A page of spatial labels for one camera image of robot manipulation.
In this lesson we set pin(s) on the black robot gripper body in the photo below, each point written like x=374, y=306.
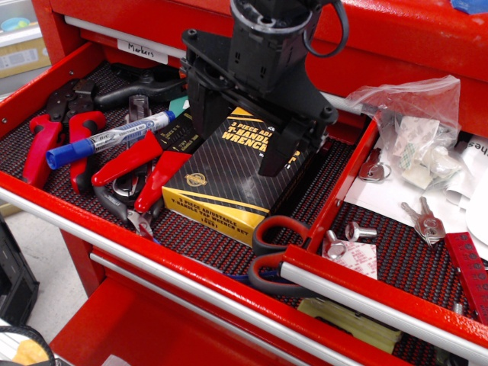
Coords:
x=265, y=58

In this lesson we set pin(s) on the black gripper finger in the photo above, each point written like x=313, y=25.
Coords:
x=303, y=135
x=208, y=103

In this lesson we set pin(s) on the blue BIC marker pen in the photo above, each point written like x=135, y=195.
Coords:
x=86, y=147

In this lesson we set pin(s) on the red open left drawer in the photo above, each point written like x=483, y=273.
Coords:
x=160, y=236

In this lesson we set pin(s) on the red open drawer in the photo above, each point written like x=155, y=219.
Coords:
x=415, y=287
x=160, y=236

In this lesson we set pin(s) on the red open right drawer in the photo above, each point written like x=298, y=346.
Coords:
x=415, y=287

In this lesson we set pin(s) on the yellow packet in lower drawer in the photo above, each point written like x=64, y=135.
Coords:
x=356, y=324

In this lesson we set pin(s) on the teal card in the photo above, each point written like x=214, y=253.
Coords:
x=179, y=105

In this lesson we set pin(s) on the black spring clamp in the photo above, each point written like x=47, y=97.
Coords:
x=161, y=83

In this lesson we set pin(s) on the silver utility knife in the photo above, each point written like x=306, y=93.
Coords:
x=138, y=108

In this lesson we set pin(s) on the black yellow tap wrench box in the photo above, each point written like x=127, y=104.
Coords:
x=219, y=186

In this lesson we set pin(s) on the white Markers label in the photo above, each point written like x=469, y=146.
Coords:
x=143, y=51

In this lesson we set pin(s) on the red grey scissors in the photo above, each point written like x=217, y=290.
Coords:
x=270, y=255

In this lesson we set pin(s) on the silver bolt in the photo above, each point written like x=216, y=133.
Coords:
x=353, y=232

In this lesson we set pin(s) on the clear plastic bag of pads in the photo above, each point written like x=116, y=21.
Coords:
x=418, y=126

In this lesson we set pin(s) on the white adhesive pad sheet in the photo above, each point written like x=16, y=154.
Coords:
x=360, y=257

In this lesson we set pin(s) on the red tool cabinet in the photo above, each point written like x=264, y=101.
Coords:
x=391, y=42

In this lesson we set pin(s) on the silver key bunch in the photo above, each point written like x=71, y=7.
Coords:
x=426, y=224

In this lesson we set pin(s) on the white paper sheet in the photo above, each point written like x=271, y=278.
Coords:
x=461, y=204

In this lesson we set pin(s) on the red drill bit holder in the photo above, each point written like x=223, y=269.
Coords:
x=471, y=271

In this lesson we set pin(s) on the black crate on floor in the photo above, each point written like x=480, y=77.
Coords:
x=19, y=287

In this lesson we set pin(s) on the red handled wire stripper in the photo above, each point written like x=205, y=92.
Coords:
x=169, y=148

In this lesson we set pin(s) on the silver key with ring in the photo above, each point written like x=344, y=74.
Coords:
x=373, y=170

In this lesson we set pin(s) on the red handled crimping tool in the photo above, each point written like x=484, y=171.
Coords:
x=70, y=116

